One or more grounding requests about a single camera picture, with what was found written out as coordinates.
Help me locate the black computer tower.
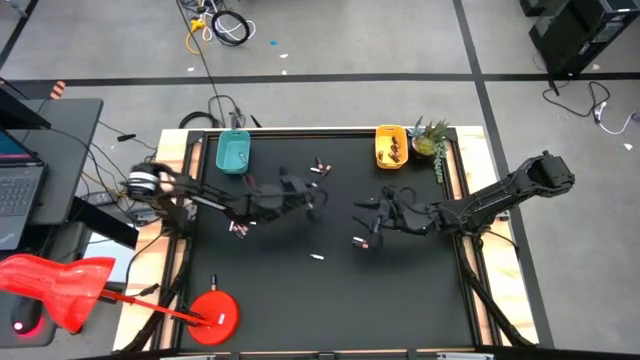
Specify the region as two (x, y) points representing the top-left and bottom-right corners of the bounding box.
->
(519, 0), (640, 77)

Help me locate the white floor cable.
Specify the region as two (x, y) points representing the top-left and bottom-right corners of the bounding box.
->
(202, 14), (257, 45)

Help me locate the yellow desk cable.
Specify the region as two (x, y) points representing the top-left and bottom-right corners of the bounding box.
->
(81, 169), (151, 200)

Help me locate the black computer mouse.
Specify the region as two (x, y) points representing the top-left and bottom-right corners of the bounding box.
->
(9, 294), (45, 336)

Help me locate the potted artificial plant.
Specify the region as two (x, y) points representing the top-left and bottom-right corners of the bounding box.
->
(407, 116), (451, 185)

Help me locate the red desk lamp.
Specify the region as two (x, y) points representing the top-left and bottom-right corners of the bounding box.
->
(0, 253), (242, 347)

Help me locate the black side desk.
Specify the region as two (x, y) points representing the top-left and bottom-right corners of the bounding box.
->
(0, 97), (105, 227)

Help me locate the long black floor cable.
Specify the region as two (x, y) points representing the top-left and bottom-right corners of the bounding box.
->
(174, 0), (224, 129)

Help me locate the black laptop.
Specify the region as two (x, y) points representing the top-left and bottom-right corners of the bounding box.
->
(0, 127), (50, 252)

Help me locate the white box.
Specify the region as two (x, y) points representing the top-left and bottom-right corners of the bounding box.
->
(82, 230), (139, 275)

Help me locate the yellow plastic bin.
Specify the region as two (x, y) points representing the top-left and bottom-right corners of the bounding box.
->
(374, 124), (410, 171)

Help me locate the black desk leg beam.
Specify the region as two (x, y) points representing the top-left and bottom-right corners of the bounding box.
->
(67, 195), (141, 250)

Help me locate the black cable coil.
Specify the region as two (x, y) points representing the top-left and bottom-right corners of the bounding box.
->
(211, 9), (252, 48)

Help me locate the black floor cable with plug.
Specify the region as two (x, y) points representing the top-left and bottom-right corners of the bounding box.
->
(542, 79), (612, 120)

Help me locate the white cable with plug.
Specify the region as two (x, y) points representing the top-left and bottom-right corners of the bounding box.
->
(593, 101), (640, 136)

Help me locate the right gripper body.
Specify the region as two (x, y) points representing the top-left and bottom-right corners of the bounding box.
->
(370, 187), (429, 250)

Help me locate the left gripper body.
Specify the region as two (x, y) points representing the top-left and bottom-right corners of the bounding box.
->
(277, 172), (321, 221)

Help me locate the black desk monitor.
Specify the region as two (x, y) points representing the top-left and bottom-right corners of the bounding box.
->
(0, 77), (52, 132)

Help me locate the black floor box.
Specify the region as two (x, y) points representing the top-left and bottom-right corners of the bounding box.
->
(519, 0), (547, 17)

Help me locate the teal plastic bin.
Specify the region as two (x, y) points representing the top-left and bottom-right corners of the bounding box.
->
(215, 129), (252, 176)

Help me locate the yellow floor cable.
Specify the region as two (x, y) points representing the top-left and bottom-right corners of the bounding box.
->
(184, 16), (209, 56)

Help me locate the black cable bundle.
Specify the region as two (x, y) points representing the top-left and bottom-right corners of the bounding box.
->
(207, 93), (262, 130)

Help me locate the black cable loop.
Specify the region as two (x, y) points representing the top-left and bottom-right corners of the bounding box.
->
(178, 110), (224, 130)

